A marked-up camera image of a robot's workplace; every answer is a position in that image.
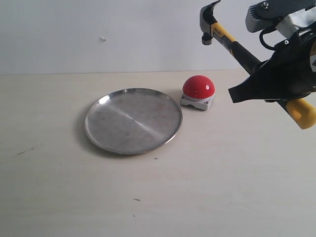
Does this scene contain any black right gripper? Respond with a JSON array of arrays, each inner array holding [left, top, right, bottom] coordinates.
[[228, 31, 316, 103]]

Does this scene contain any yellow black claw hammer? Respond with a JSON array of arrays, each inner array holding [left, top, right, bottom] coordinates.
[[199, 2, 316, 129]]

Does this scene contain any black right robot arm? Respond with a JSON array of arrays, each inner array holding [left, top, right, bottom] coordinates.
[[229, 32, 316, 103]]

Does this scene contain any red dome push button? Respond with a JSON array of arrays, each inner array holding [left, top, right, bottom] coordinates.
[[180, 75, 216, 111]]

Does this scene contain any round steel plate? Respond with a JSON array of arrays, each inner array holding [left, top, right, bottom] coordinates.
[[83, 88, 183, 156]]

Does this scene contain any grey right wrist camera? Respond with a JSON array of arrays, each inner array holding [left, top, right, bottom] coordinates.
[[245, 0, 316, 33]]

